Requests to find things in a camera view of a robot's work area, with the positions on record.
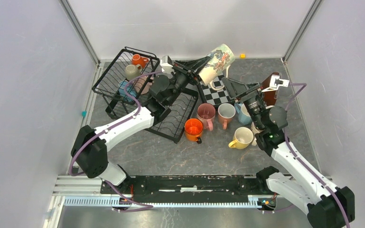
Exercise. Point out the yellow cup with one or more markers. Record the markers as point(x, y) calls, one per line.
point(243, 137)

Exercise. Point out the beige mug in basket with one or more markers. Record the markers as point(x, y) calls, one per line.
point(132, 71)

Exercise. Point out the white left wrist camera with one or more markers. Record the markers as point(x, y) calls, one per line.
point(166, 65)

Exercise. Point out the pink floral mug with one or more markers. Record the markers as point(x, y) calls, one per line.
point(206, 113)

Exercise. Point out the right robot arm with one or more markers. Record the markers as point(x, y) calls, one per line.
point(324, 203)

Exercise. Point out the orange cup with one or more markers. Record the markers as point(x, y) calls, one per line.
point(193, 129)

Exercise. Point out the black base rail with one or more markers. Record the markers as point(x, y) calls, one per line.
point(194, 188)

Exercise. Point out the cream mug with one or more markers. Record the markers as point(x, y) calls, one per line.
point(221, 59)

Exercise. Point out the salmon pink mug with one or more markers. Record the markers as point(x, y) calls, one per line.
point(226, 113)

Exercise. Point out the black white chessboard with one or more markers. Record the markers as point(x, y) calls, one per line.
point(215, 98)

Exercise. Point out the black dish rack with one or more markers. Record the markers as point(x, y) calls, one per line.
point(172, 126)

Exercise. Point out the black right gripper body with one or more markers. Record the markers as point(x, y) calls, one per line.
point(254, 103)

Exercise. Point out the brown wedge object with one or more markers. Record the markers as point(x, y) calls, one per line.
point(270, 96)

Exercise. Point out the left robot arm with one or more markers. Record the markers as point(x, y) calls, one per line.
point(91, 146)

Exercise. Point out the blue cup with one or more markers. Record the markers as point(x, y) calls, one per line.
point(125, 89)

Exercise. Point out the pale pink mug in rack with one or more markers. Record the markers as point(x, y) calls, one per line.
point(142, 86)

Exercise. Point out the orange mug in basket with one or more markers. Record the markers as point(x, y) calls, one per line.
point(139, 61)

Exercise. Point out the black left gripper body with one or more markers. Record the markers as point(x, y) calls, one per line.
point(181, 79)

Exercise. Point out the black wire basket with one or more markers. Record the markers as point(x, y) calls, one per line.
point(114, 73)

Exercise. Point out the light blue mug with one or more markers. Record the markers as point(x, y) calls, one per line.
point(243, 115)

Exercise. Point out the tan tall cup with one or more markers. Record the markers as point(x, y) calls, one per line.
point(255, 131)

